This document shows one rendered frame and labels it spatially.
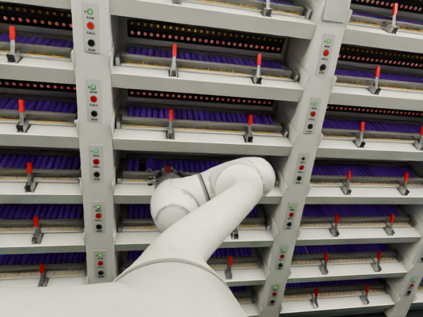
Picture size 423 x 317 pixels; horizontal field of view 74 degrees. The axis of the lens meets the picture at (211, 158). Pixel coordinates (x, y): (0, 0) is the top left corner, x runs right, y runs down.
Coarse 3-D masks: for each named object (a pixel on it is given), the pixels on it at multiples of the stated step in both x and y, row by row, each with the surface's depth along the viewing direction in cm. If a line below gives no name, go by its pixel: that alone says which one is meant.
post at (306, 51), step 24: (336, 24) 87; (288, 48) 105; (312, 48) 88; (336, 48) 89; (312, 72) 91; (312, 96) 94; (312, 144) 100; (288, 168) 102; (312, 168) 103; (288, 192) 105; (288, 240) 113; (288, 264) 117; (264, 288) 120; (264, 312) 124
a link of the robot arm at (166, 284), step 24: (168, 264) 17; (0, 288) 11; (24, 288) 11; (48, 288) 12; (72, 288) 12; (96, 288) 12; (120, 288) 12; (144, 288) 13; (168, 288) 13; (192, 288) 14; (216, 288) 15; (0, 312) 9; (24, 312) 9; (48, 312) 9; (72, 312) 10; (96, 312) 10; (120, 312) 10; (144, 312) 11; (168, 312) 11; (192, 312) 11; (216, 312) 12; (240, 312) 14
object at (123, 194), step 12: (240, 156) 115; (252, 156) 116; (120, 168) 103; (276, 168) 111; (120, 180) 96; (132, 180) 100; (144, 180) 101; (276, 180) 107; (120, 192) 95; (132, 192) 95; (144, 192) 96; (276, 192) 106
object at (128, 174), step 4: (124, 172) 99; (128, 172) 99; (132, 172) 99; (136, 172) 100; (140, 172) 100; (144, 172) 100; (148, 172) 100; (152, 172) 101; (184, 172) 103; (188, 172) 104; (192, 172) 104; (196, 172) 104; (200, 172) 104; (124, 176) 99; (128, 176) 99; (132, 176) 99; (136, 176) 100; (140, 176) 100; (144, 176) 100; (148, 176) 100; (188, 176) 103; (128, 180) 98; (140, 180) 99
